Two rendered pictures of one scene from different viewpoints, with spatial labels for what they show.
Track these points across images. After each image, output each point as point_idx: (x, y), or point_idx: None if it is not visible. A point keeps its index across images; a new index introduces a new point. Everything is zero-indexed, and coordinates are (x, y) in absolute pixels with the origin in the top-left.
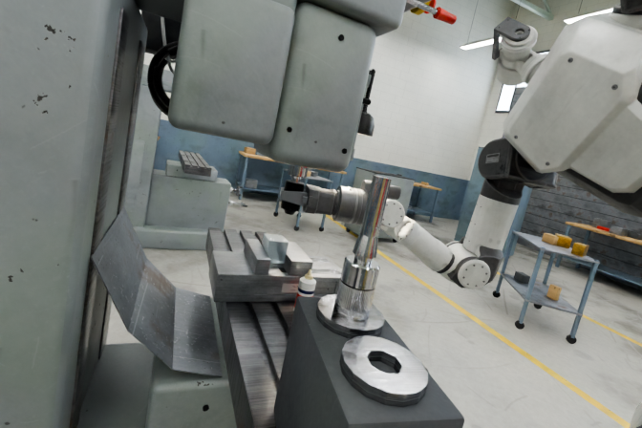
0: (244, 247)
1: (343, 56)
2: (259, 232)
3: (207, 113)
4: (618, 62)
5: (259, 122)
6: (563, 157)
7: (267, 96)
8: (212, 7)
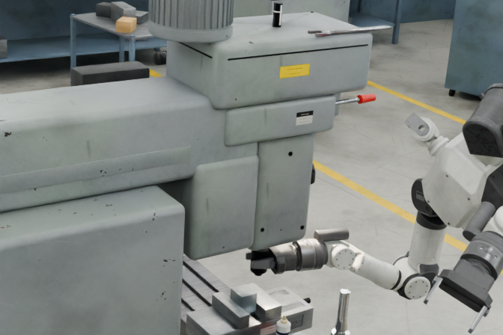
0: (187, 289)
1: (293, 164)
2: (184, 257)
3: (213, 245)
4: (468, 186)
5: (245, 237)
6: (455, 223)
7: (248, 219)
8: (210, 182)
